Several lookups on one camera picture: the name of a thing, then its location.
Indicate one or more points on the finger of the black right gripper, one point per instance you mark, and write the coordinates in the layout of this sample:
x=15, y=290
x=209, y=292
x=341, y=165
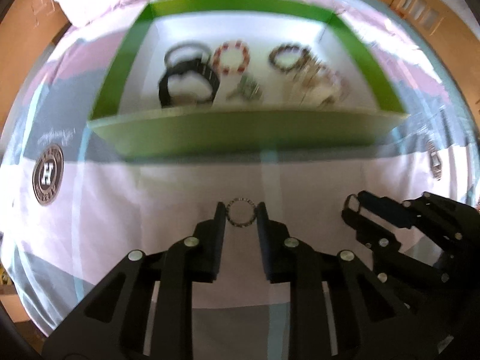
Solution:
x=370, y=234
x=386, y=208

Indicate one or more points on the plaid bed sheet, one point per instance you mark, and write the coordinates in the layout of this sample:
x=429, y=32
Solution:
x=72, y=207

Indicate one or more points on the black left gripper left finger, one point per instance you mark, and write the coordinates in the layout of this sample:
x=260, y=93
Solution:
x=142, y=309

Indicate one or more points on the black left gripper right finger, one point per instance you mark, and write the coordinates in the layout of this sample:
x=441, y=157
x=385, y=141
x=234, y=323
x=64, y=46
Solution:
x=338, y=308

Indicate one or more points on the black wristband watch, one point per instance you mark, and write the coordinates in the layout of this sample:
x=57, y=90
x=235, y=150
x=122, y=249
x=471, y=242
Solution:
x=187, y=82

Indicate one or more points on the thin metal bangle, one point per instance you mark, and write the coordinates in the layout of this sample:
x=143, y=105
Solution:
x=187, y=50

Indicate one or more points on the green cardboard box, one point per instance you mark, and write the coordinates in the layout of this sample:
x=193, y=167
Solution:
x=255, y=44

